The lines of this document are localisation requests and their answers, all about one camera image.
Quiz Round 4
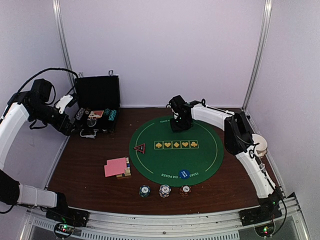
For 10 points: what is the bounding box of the boxed playing card deck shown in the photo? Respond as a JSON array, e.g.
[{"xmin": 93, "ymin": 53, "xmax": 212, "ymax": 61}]
[{"xmin": 88, "ymin": 110, "xmax": 104, "ymax": 119}]

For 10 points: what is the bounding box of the red triangle marker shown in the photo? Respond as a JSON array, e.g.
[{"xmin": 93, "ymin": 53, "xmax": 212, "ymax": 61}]
[{"xmin": 133, "ymin": 143, "xmax": 146, "ymax": 154}]

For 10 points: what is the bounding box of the clear acrylic dealer button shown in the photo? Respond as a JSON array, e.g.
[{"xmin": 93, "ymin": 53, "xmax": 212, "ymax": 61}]
[{"xmin": 86, "ymin": 119, "xmax": 97, "ymax": 128}]

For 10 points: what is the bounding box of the open card deck box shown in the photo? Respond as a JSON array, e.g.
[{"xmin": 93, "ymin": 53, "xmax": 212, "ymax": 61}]
[{"xmin": 116, "ymin": 157, "xmax": 132, "ymax": 179}]

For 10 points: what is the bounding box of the teal blue chip stack in case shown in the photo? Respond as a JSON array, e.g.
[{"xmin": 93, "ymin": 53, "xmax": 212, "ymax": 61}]
[{"xmin": 108, "ymin": 109, "xmax": 118, "ymax": 122}]

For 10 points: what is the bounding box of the blue green 50 chip stack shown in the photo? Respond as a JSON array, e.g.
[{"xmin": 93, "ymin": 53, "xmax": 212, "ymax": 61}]
[{"xmin": 139, "ymin": 185, "xmax": 151, "ymax": 198}]

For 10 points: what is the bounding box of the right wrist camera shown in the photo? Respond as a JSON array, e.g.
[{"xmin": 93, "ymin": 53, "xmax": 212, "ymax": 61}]
[{"xmin": 168, "ymin": 95, "xmax": 186, "ymax": 113}]

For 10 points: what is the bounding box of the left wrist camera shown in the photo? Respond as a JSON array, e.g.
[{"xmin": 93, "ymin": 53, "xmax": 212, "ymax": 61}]
[{"xmin": 54, "ymin": 93, "xmax": 78, "ymax": 114}]

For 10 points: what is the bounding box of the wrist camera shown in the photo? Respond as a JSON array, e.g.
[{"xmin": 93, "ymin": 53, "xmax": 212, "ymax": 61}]
[
  {"xmin": 54, "ymin": 93, "xmax": 78, "ymax": 114},
  {"xmin": 168, "ymin": 95, "xmax": 186, "ymax": 113}
]

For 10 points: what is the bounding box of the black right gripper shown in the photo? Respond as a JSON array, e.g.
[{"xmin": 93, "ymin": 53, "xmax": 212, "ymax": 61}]
[{"xmin": 171, "ymin": 115, "xmax": 193, "ymax": 132}]

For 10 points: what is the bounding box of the brown chip stack in case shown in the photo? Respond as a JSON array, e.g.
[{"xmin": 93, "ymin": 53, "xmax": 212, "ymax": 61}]
[{"xmin": 84, "ymin": 107, "xmax": 91, "ymax": 115}]

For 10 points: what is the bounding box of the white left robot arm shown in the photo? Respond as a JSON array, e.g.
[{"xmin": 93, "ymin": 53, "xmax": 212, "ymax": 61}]
[{"xmin": 0, "ymin": 68, "xmax": 77, "ymax": 222}]

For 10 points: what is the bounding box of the dark blue green chip stack in case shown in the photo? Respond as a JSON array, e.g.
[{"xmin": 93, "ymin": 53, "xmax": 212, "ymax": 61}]
[{"xmin": 103, "ymin": 108, "xmax": 111, "ymax": 118}]

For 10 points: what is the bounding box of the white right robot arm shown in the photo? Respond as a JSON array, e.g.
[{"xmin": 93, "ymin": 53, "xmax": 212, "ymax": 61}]
[{"xmin": 168, "ymin": 95, "xmax": 283, "ymax": 221}]

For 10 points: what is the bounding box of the pink playing cards pile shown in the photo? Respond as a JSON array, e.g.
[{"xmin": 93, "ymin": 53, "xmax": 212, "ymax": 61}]
[{"xmin": 104, "ymin": 157, "xmax": 127, "ymax": 178}]

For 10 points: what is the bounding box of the green round poker mat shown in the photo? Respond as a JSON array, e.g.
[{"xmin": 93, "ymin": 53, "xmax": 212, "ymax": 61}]
[{"xmin": 129, "ymin": 115, "xmax": 224, "ymax": 187}]

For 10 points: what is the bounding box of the black poker chip case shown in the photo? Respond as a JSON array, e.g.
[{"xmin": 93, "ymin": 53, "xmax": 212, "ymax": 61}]
[{"xmin": 75, "ymin": 69, "xmax": 121, "ymax": 139}]

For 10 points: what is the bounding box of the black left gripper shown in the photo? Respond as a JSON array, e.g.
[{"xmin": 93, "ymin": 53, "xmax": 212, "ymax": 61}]
[{"xmin": 31, "ymin": 102, "xmax": 82, "ymax": 136}]

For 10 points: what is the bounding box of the blue small blind button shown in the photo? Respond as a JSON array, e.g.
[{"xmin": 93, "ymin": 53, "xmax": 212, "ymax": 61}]
[{"xmin": 178, "ymin": 169, "xmax": 190, "ymax": 180}]

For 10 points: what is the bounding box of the brown chip stack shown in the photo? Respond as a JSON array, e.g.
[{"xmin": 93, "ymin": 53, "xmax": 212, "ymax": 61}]
[
  {"xmin": 84, "ymin": 107, "xmax": 91, "ymax": 115},
  {"xmin": 179, "ymin": 185, "xmax": 191, "ymax": 197}
]

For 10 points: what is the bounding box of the aluminium front rail base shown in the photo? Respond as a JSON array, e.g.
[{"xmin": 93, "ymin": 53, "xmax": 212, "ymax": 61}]
[{"xmin": 19, "ymin": 192, "xmax": 313, "ymax": 240}]

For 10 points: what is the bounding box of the blue beige chip stack in case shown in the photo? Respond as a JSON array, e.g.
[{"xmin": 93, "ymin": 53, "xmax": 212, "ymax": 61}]
[{"xmin": 75, "ymin": 108, "xmax": 85, "ymax": 121}]

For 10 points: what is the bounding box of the blue beige 10 chip stack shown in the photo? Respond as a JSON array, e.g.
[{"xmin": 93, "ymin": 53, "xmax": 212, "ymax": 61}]
[{"xmin": 158, "ymin": 184, "xmax": 171, "ymax": 198}]

